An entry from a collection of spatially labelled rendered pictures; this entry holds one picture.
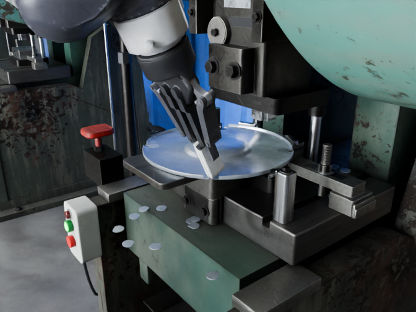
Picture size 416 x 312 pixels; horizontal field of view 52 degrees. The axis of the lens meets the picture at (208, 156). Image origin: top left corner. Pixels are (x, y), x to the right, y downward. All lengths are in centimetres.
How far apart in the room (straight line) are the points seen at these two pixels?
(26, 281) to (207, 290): 119
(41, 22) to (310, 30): 28
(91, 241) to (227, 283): 38
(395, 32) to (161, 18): 27
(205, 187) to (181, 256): 14
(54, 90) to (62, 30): 177
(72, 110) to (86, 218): 140
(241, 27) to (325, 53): 36
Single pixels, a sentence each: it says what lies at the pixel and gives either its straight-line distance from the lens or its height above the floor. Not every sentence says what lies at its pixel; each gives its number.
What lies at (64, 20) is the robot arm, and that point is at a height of 104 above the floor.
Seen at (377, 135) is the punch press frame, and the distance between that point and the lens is 95.
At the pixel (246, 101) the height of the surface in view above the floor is 87.
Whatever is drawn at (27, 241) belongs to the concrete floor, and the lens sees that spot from 214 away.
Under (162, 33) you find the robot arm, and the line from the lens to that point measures 54.
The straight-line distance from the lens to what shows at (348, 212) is 78.
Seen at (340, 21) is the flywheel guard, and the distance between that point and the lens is 40.
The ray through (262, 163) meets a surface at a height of 78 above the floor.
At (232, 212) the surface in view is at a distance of 81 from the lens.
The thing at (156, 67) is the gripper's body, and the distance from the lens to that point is 57.
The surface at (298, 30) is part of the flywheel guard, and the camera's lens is 45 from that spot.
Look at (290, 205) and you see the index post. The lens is 72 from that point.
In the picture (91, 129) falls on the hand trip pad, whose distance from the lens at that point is 105.
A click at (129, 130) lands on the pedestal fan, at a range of 172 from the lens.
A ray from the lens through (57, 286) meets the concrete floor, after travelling 182.
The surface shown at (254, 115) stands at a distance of 88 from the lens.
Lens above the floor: 107
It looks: 22 degrees down
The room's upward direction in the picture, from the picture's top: straight up
